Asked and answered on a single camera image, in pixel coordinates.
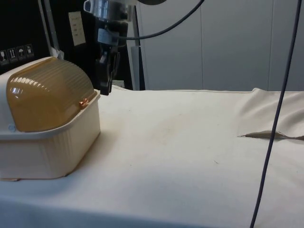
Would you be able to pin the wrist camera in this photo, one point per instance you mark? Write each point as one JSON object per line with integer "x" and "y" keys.
{"x": 107, "y": 8}

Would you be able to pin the rounded box lid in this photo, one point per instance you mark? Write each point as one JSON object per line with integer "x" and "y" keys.
{"x": 47, "y": 95}

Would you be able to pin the pale locker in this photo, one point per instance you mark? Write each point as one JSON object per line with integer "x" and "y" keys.
{"x": 242, "y": 47}
{"x": 171, "y": 52}

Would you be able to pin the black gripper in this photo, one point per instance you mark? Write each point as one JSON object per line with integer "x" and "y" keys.
{"x": 111, "y": 29}

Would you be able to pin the cream box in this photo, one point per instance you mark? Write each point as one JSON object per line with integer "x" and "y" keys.
{"x": 59, "y": 152}

